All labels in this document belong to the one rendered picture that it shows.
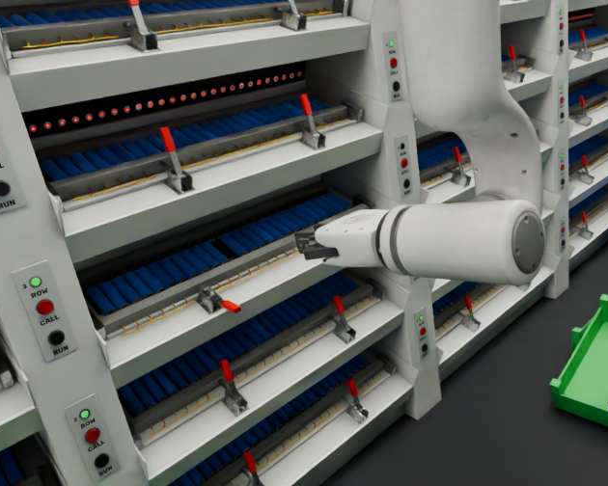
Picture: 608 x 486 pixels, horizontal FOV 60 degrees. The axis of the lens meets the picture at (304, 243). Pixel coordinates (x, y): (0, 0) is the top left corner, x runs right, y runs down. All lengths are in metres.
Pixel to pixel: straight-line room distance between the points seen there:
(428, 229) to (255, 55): 0.42
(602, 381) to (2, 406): 1.18
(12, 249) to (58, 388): 0.19
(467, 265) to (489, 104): 0.15
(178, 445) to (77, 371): 0.23
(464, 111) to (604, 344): 1.03
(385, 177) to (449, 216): 0.51
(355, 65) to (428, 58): 0.55
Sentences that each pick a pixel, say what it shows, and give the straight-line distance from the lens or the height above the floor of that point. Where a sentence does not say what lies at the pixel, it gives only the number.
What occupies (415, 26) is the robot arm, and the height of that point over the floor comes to 0.84.
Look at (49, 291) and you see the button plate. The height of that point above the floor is 0.61.
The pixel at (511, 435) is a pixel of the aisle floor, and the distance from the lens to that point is 1.28.
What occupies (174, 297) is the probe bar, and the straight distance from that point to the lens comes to 0.83.
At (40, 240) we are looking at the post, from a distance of 0.70.
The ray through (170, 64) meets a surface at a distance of 0.77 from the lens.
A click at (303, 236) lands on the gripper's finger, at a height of 0.59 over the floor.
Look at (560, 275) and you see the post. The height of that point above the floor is 0.07.
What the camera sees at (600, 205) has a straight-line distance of 2.22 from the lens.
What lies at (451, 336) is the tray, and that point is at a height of 0.11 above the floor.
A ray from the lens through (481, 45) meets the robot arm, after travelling 0.51.
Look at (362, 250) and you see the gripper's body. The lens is 0.62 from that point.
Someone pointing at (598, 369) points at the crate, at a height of 0.05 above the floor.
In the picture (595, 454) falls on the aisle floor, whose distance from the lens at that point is 1.26.
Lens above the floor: 0.83
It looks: 19 degrees down
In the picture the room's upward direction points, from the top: 10 degrees counter-clockwise
